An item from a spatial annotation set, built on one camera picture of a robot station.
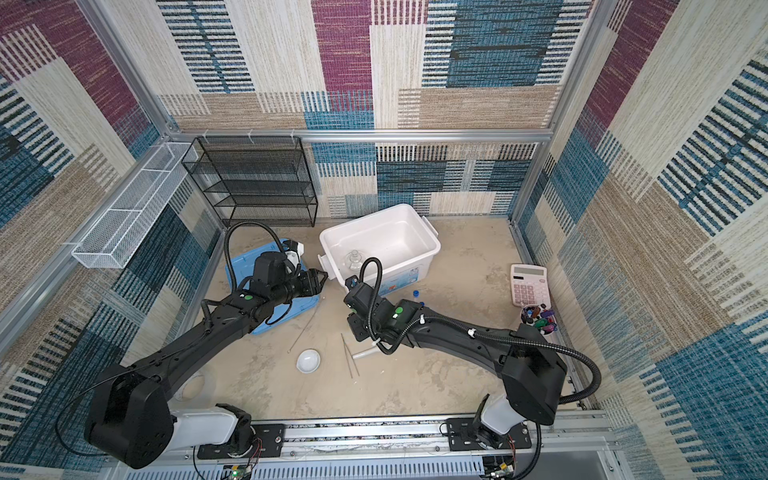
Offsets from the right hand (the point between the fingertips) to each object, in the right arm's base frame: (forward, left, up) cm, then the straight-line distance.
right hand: (362, 321), depth 81 cm
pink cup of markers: (0, -49, -2) cm, 49 cm away
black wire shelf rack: (+54, +40, +6) cm, 67 cm away
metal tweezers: (-3, +5, -11) cm, 13 cm away
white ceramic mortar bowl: (-6, +16, -11) cm, 20 cm away
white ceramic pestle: (-4, -3, -11) cm, 12 cm away
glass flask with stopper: (+25, +4, -7) cm, 27 cm away
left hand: (+12, +11, +6) cm, 18 cm away
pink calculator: (+16, -53, -11) cm, 57 cm away
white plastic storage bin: (+35, -13, -9) cm, 38 cm away
